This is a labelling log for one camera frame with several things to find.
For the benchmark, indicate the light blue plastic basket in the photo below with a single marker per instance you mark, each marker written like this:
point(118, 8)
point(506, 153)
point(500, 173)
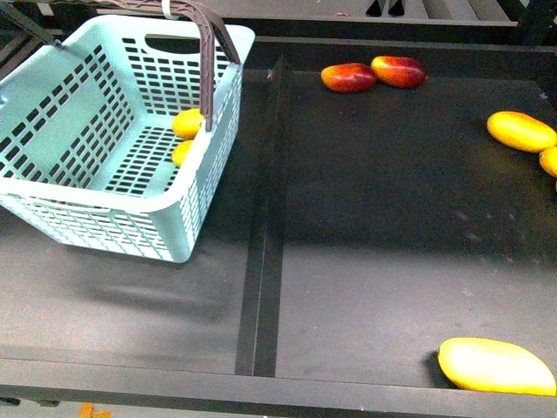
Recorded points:
point(86, 138)

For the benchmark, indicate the red mango left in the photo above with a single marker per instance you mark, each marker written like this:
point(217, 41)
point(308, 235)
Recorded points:
point(349, 77)

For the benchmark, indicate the yellow lemon in basket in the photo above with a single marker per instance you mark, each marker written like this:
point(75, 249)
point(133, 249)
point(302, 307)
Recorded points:
point(180, 152)

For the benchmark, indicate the yellow lemon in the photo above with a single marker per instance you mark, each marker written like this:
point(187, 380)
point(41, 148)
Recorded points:
point(187, 123)
point(180, 152)

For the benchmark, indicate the red mango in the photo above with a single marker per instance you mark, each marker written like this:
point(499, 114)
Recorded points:
point(349, 77)
point(400, 72)

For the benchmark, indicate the black display tray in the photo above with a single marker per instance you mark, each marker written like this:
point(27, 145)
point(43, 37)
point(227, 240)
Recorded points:
point(350, 234)

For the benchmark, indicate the yellow mango at edge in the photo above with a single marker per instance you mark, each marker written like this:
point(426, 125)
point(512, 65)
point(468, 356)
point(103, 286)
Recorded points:
point(548, 161)

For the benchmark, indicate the yellow mango right edge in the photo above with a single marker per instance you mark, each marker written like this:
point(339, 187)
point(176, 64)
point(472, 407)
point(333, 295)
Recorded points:
point(520, 131)

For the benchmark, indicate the red mango right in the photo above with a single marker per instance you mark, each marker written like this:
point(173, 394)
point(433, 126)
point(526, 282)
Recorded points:
point(400, 72)

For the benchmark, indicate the pale yellow mango front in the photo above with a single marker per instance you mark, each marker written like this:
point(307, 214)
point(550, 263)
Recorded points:
point(494, 366)

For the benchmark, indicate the brown basket handle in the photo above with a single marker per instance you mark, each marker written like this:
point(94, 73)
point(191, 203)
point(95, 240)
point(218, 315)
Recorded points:
point(211, 28)

